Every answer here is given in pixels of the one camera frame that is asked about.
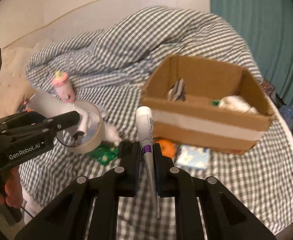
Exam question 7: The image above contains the pack of water bottles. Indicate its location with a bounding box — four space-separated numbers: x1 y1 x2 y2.
279 105 293 129

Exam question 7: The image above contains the brown cardboard box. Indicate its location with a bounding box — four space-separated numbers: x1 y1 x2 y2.
140 55 274 154

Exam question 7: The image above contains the grey checked duvet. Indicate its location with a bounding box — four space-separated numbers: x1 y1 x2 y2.
25 5 262 98

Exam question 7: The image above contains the white tissue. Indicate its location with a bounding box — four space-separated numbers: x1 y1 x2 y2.
100 108 123 147

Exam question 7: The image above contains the white cream tube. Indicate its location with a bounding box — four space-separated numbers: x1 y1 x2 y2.
136 106 160 219

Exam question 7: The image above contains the grey checked bed sheet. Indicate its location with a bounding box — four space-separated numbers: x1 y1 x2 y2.
19 85 293 239

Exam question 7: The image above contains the blue pocket tissue pack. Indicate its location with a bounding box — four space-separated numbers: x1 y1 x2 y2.
175 145 211 170

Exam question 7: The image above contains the tape roll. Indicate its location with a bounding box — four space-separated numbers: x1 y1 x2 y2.
56 100 105 154

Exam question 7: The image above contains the person's left hand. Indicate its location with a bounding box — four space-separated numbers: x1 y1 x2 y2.
0 166 23 209

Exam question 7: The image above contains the teal curtain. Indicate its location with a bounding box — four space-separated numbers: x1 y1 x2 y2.
211 0 293 107

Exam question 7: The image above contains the white plastic bottle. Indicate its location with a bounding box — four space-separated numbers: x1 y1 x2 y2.
29 89 91 136

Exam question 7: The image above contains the black round jar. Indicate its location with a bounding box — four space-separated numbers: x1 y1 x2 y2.
118 140 133 159

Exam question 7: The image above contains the pink panda bottle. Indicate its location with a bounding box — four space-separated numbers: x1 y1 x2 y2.
52 70 76 102

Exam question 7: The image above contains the navy tissue paper pack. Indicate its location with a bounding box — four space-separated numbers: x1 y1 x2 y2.
167 79 186 101

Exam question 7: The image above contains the green medicine box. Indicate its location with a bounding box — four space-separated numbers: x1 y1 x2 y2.
211 100 220 106

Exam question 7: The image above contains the floral bag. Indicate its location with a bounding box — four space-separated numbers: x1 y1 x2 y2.
261 79 276 97

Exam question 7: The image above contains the green snack packet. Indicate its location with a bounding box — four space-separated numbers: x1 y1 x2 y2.
87 144 118 166

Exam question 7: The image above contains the orange fruit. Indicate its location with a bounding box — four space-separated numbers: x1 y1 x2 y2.
156 139 177 159

